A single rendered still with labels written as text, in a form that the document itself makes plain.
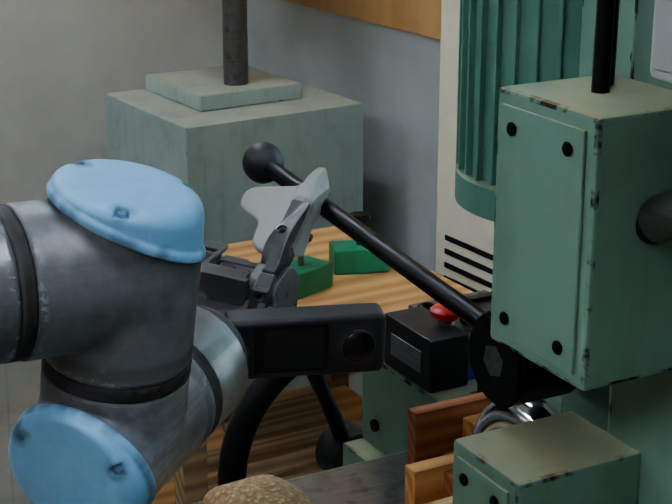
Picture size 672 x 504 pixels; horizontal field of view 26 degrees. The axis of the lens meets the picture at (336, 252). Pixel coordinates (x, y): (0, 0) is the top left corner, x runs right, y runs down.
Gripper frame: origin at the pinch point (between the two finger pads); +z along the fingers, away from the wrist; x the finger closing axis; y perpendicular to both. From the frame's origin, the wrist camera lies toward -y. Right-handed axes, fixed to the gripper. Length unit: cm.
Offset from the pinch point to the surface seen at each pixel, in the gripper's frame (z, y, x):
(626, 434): -22.2, -28.1, -3.5
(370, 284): 139, 43, 72
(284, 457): 123, 53, 105
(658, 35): -30, -27, -30
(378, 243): -8.8, -7.0, -6.3
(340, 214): -4.9, -2.6, -6.1
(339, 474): -1.4, -2.6, 19.1
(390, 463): 2.1, -5.9, 19.1
